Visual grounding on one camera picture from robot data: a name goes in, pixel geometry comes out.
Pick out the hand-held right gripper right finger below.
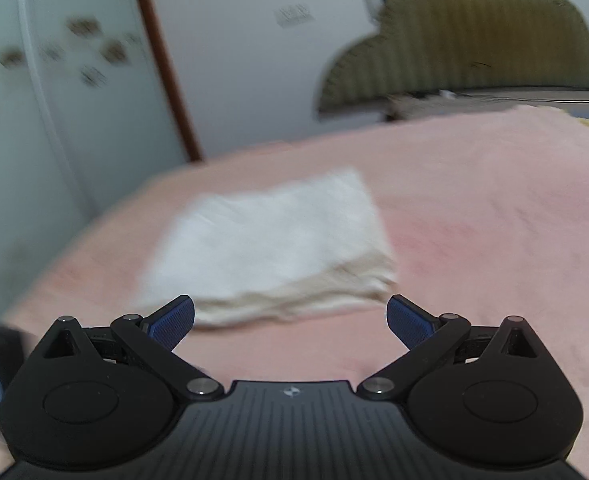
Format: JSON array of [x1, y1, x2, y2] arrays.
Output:
[[357, 295, 539, 402]]

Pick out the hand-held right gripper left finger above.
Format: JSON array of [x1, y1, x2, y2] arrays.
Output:
[[43, 294, 225, 402]]

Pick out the white pants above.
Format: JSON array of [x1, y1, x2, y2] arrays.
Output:
[[134, 167, 400, 330]]

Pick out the pink blanket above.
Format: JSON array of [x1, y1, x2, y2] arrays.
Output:
[[0, 105, 589, 480]]

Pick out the white floral wardrobe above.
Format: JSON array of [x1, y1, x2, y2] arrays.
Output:
[[0, 0, 192, 311]]

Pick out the brown wooden trim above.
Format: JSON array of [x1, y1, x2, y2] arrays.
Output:
[[127, 0, 204, 162]]

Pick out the olive padded headboard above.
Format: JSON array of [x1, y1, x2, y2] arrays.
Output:
[[317, 0, 589, 120]]

